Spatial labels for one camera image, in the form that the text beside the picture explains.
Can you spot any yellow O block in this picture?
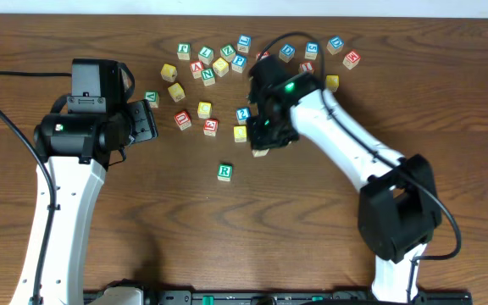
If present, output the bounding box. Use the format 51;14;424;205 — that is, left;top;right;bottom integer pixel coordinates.
252;149;269;158

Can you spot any green R block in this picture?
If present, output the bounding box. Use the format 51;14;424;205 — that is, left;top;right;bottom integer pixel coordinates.
217;164;233;181

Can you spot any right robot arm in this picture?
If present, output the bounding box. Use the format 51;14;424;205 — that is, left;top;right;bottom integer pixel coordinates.
247;55;441;303

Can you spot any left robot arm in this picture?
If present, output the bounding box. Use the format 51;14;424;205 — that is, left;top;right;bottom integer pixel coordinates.
11;58;158;304

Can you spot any yellow block bottom centre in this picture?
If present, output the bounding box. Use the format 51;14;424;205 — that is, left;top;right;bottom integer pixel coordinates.
233;125;247;142

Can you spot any blue 2 block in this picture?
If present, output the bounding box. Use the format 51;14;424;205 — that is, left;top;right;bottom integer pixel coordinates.
236;107;252;125

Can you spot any green V block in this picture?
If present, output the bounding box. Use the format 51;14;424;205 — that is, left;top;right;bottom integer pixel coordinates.
144;91;159;108

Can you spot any red U block lower left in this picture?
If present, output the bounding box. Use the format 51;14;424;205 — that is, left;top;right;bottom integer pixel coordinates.
174;110;192;130

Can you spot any red u block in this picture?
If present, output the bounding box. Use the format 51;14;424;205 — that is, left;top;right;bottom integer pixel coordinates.
256;51;270;61
174;110;192;130

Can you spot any yellow block left lower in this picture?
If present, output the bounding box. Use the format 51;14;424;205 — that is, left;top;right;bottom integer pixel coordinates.
168;83;186;103

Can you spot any red E block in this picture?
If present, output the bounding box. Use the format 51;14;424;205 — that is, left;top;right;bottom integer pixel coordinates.
203;119;219;136

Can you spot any yellow block far left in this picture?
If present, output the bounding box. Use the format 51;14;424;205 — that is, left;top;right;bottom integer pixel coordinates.
160;64;178;83

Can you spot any yellow C block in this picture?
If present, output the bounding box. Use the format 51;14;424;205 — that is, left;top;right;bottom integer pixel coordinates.
197;102;212;119

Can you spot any red I block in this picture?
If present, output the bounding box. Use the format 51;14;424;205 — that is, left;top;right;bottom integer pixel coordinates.
298;61;315;74

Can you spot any blue P block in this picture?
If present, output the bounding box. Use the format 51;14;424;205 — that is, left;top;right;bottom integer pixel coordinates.
231;54;247;74

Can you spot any red U block upper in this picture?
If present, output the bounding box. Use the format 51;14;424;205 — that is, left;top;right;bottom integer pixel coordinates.
256;51;270;61

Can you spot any red A block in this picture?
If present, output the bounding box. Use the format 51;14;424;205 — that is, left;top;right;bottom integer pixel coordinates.
190;61;204;79

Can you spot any yellow block near A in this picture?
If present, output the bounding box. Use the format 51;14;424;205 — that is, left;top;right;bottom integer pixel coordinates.
212;58;230;77

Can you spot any blue D block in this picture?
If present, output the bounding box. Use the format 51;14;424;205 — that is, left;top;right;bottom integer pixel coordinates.
279;44;296;63

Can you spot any yellow K block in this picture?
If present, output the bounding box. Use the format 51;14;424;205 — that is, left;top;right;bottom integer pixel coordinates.
324;75;340;92

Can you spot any green N block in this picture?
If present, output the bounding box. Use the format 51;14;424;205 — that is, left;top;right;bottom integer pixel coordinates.
201;69;215;86

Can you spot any green Z block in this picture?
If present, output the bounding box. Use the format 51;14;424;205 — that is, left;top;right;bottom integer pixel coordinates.
220;44;236;63

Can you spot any blue J block top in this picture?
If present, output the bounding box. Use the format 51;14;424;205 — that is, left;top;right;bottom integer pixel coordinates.
237;35;252;53

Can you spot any green L block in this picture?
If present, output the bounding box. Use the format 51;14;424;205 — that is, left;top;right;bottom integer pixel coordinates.
198;46;214;65

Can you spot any red M block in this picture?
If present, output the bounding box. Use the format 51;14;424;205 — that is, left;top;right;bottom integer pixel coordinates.
342;50;361;69

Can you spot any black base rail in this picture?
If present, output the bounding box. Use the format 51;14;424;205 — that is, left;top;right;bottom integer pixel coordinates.
83;288;474;305

